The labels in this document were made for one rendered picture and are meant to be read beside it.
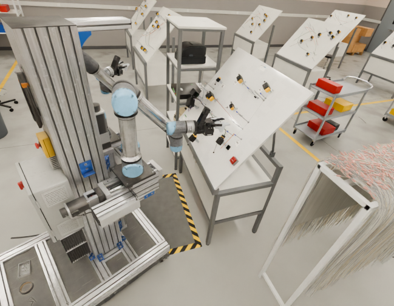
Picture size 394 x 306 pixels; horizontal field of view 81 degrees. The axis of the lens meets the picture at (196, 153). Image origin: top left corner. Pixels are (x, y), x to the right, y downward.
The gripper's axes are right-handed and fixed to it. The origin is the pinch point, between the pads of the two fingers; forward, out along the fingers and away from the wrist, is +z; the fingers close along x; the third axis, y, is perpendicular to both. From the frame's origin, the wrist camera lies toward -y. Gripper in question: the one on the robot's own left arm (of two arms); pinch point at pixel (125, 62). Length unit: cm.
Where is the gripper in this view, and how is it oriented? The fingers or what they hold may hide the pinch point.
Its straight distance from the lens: 229.3
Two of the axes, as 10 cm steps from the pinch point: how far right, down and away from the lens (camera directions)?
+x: 9.0, 4.0, -1.7
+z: 3.8, -5.4, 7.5
